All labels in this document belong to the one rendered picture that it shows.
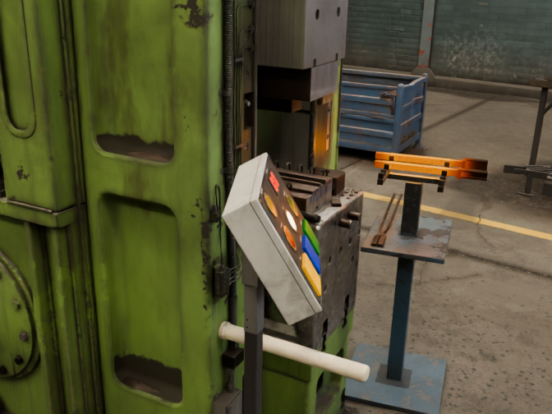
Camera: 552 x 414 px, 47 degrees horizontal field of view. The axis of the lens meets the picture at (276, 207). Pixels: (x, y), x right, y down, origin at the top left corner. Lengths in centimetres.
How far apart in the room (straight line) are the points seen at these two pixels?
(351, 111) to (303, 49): 405
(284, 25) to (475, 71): 802
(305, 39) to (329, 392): 132
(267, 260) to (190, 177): 48
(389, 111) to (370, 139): 31
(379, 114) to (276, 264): 446
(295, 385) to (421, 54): 813
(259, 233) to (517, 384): 190
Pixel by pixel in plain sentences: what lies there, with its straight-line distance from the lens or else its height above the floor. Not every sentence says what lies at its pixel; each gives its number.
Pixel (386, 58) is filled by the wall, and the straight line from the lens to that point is 1021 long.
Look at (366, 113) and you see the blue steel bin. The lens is 573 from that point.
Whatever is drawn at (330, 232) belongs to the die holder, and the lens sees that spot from 197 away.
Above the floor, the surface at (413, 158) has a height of 94.
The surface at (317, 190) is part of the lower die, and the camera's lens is 197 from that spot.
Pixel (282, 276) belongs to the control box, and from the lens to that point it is 130.
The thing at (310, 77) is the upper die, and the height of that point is 134.
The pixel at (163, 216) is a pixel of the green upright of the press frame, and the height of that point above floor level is 95.
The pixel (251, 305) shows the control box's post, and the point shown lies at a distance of 152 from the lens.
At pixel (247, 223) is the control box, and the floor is 115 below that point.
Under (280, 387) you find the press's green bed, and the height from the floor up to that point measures 31.
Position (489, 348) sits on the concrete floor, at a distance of 316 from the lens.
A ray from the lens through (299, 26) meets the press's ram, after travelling 175.
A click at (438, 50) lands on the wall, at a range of 985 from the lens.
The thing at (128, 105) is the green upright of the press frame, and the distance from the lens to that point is 184.
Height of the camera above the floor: 162
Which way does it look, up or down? 21 degrees down
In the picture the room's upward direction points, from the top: 1 degrees clockwise
